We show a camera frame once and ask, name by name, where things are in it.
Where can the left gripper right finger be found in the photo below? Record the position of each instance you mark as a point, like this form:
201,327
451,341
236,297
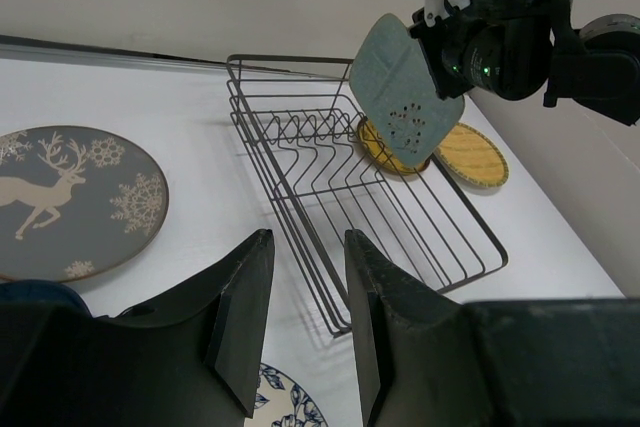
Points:
425,360

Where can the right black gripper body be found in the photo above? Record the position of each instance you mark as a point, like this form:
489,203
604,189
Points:
443,42

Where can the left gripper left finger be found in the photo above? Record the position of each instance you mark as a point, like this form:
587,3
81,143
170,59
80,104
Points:
189,356

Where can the light green rectangular plate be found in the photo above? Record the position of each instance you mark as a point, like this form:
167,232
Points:
391,82

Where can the blue floral white plate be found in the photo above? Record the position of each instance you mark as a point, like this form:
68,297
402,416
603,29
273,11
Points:
281,401

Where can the yellow checked plate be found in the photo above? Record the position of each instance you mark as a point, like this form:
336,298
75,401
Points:
473,157

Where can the amber glass plate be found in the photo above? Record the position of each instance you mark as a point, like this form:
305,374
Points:
381,155

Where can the dark blue plate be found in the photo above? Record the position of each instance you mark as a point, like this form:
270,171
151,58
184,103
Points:
41,291

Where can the grey deer plate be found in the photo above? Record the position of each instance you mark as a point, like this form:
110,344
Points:
76,202

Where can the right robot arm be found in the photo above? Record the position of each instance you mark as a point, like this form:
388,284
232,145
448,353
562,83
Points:
513,47

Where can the grey wire dish rack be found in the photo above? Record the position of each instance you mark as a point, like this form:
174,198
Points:
297,120

